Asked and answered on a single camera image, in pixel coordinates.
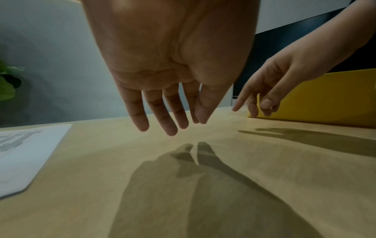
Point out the yellow plastic bin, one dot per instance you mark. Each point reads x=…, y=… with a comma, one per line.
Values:
x=329, y=100

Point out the person's left hand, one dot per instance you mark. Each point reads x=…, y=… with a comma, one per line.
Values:
x=164, y=46

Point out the green potted plant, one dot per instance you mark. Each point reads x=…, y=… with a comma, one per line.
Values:
x=7, y=86

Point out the person's right hand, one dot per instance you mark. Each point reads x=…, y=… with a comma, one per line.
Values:
x=290, y=67

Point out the black monitor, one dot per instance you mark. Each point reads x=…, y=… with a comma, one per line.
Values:
x=273, y=44

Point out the person's right forearm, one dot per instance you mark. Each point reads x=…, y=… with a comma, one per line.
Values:
x=352, y=28

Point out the white printed paper sheet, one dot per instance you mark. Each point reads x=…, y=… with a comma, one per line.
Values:
x=26, y=153

